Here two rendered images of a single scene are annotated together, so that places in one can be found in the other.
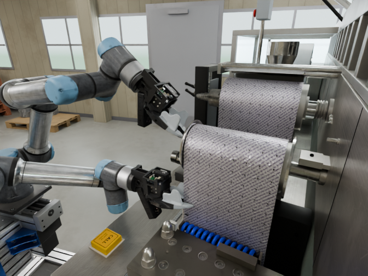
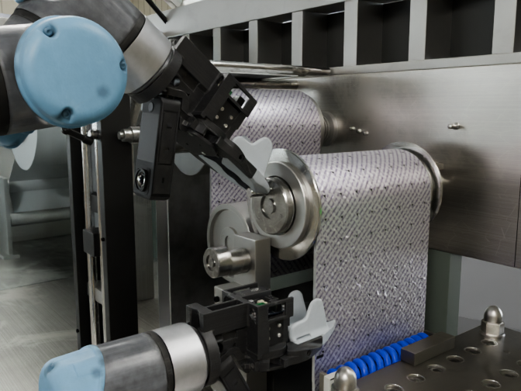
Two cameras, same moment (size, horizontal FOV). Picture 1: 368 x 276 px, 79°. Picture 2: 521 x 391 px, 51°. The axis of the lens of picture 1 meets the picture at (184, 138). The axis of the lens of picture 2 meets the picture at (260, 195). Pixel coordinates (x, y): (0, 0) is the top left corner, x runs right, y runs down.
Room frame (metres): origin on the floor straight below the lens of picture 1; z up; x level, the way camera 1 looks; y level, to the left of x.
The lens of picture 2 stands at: (0.33, 0.65, 1.37)
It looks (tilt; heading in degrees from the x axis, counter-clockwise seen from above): 9 degrees down; 292
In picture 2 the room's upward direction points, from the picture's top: straight up
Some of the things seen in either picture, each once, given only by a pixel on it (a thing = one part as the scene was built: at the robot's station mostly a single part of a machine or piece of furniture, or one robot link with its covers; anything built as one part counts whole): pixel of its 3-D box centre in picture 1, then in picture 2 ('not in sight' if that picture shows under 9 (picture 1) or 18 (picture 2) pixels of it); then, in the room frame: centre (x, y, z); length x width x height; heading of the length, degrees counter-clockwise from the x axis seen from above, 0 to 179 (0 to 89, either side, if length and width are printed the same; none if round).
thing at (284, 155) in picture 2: (193, 145); (281, 204); (0.58, -0.03, 1.25); 0.15 x 0.01 x 0.15; 150
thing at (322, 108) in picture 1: (317, 109); (312, 129); (0.65, -0.40, 1.34); 0.07 x 0.07 x 0.07; 60
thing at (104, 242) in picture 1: (106, 241); not in sight; (0.55, 0.26, 0.91); 0.07 x 0.07 x 0.02; 60
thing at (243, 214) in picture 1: (223, 210); (374, 295); (0.47, -0.10, 1.11); 0.23 x 0.01 x 0.18; 60
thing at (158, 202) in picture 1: (162, 200); (290, 348); (0.53, 0.06, 1.09); 0.09 x 0.05 x 0.02; 59
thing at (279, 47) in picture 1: (282, 48); not in sight; (1.15, -0.47, 1.50); 0.14 x 0.14 x 0.06
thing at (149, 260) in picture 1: (148, 255); not in sight; (0.38, 0.08, 1.05); 0.04 x 0.04 x 0.04
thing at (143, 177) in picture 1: (150, 183); (238, 334); (0.58, 0.10, 1.12); 0.12 x 0.08 x 0.09; 60
